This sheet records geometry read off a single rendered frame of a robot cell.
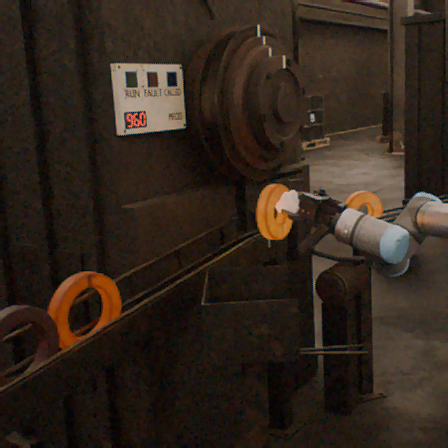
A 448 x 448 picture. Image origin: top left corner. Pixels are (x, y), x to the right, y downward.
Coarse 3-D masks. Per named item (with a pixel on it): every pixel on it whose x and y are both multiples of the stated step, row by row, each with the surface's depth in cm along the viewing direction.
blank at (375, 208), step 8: (360, 192) 224; (368, 192) 224; (352, 200) 222; (360, 200) 223; (368, 200) 225; (376, 200) 226; (352, 208) 223; (368, 208) 228; (376, 208) 226; (376, 216) 227
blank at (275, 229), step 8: (272, 184) 170; (280, 184) 171; (264, 192) 167; (272, 192) 166; (280, 192) 170; (288, 192) 174; (264, 200) 165; (272, 200) 167; (256, 208) 166; (264, 208) 165; (272, 208) 167; (256, 216) 166; (264, 216) 165; (272, 216) 167; (280, 216) 174; (264, 224) 165; (272, 224) 167; (280, 224) 171; (288, 224) 175; (264, 232) 167; (272, 232) 167; (280, 232) 171
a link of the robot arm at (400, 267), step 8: (408, 248) 162; (416, 248) 164; (408, 256) 163; (376, 264) 161; (384, 264) 159; (392, 264) 159; (400, 264) 161; (408, 264) 166; (384, 272) 165; (392, 272) 164; (400, 272) 165
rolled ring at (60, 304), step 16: (80, 272) 141; (64, 288) 136; (80, 288) 138; (96, 288) 145; (112, 288) 146; (64, 304) 135; (112, 304) 146; (64, 320) 136; (64, 336) 136; (80, 336) 143
